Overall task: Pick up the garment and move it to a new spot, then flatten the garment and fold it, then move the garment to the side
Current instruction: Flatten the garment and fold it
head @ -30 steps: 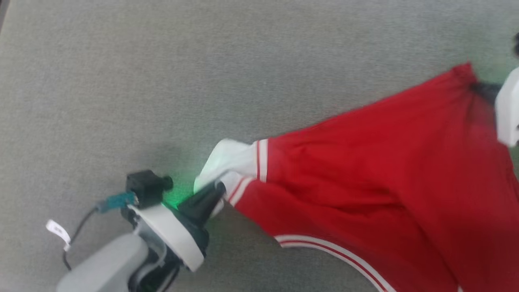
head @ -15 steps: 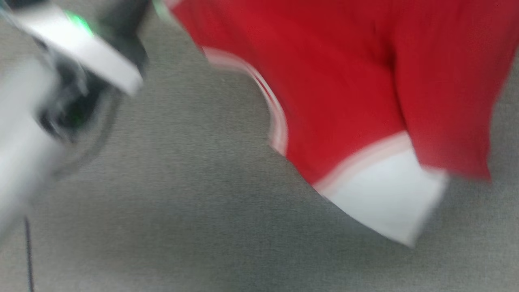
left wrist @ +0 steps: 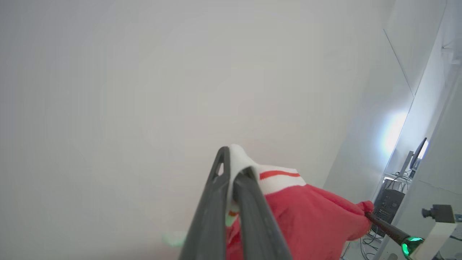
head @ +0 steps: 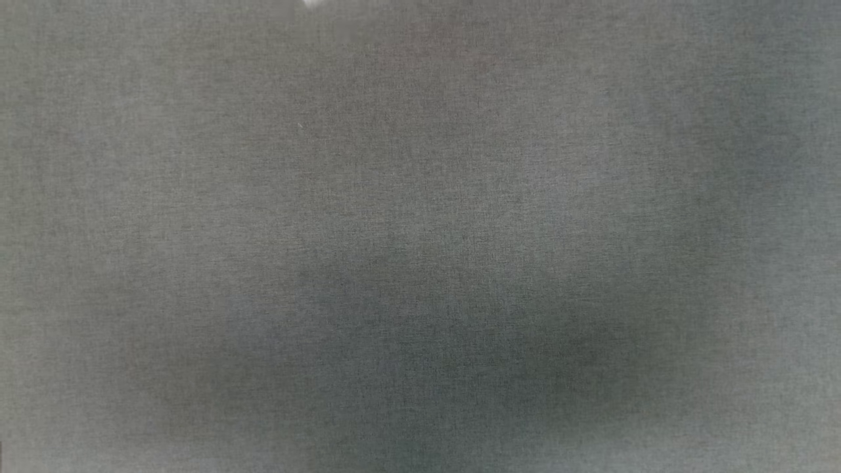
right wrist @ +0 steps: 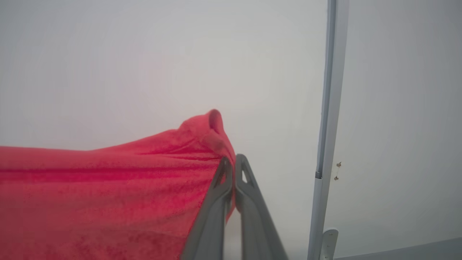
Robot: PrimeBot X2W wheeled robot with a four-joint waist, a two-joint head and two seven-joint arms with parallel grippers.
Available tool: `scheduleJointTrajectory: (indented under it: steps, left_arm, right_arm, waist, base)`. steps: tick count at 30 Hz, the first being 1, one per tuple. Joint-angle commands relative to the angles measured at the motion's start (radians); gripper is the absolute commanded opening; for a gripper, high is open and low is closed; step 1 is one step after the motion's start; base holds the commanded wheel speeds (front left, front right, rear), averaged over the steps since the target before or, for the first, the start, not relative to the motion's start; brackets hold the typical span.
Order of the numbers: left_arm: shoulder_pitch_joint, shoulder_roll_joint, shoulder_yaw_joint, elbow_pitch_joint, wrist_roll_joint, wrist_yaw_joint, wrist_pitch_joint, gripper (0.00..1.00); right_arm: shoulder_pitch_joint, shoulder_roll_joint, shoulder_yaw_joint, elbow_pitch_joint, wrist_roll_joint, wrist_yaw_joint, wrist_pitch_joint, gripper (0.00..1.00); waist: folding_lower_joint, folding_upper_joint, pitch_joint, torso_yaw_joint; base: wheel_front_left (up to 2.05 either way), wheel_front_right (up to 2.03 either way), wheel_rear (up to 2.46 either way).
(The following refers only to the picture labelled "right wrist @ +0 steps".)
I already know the red printed t-shirt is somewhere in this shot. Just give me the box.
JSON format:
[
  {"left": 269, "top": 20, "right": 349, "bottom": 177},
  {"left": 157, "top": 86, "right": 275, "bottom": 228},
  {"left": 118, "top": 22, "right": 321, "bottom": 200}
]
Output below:
[{"left": 0, "top": 109, "right": 237, "bottom": 260}]

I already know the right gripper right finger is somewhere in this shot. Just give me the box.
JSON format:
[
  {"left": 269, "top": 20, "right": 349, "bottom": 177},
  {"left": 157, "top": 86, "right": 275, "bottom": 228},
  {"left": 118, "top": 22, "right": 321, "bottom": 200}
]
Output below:
[{"left": 234, "top": 154, "right": 289, "bottom": 260}]

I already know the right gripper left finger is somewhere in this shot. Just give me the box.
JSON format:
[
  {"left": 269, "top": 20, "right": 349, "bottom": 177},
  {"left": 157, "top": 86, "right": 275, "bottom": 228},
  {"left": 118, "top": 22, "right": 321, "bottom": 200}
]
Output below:
[{"left": 180, "top": 157, "right": 234, "bottom": 260}]

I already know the grey metal pole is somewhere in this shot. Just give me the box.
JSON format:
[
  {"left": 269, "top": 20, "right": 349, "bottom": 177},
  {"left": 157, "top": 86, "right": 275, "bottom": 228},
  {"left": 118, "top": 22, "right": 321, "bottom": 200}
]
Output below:
[{"left": 307, "top": 0, "right": 350, "bottom": 260}]

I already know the grey pole foot bracket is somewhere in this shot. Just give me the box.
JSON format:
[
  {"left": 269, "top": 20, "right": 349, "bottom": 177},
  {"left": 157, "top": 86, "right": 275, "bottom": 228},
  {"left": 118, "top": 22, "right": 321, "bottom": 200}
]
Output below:
[{"left": 319, "top": 228, "right": 339, "bottom": 260}]

